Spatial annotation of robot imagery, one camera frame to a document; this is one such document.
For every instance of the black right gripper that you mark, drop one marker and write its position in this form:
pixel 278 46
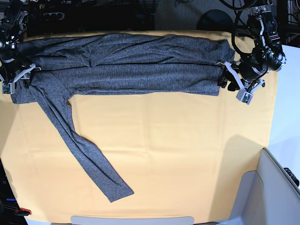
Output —
pixel 12 63

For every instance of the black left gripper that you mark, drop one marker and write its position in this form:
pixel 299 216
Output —
pixel 249 70

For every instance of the grey long-sleeve shirt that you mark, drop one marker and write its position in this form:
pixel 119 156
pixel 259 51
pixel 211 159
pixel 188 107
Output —
pixel 115 64

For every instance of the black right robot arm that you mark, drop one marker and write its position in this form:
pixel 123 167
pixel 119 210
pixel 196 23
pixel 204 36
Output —
pixel 12 26

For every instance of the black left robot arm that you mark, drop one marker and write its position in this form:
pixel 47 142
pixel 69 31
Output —
pixel 266 56

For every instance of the black round chair base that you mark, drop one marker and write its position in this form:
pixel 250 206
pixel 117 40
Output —
pixel 215 20

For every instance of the black power strip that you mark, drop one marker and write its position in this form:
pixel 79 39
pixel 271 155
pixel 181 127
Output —
pixel 50 16

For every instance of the yellow table cloth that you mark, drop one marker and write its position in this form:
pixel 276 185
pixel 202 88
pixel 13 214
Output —
pixel 182 154

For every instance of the black remote control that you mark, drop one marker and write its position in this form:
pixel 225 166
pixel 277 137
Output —
pixel 292 176

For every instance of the white plastic bin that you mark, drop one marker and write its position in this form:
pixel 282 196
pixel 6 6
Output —
pixel 266 196

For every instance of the red black clamp left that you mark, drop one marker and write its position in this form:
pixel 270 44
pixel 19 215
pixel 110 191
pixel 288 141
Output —
pixel 22 212

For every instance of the grey tray edge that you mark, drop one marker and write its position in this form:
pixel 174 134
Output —
pixel 77 220

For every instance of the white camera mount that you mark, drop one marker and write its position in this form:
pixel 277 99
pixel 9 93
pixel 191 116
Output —
pixel 9 85
pixel 244 95

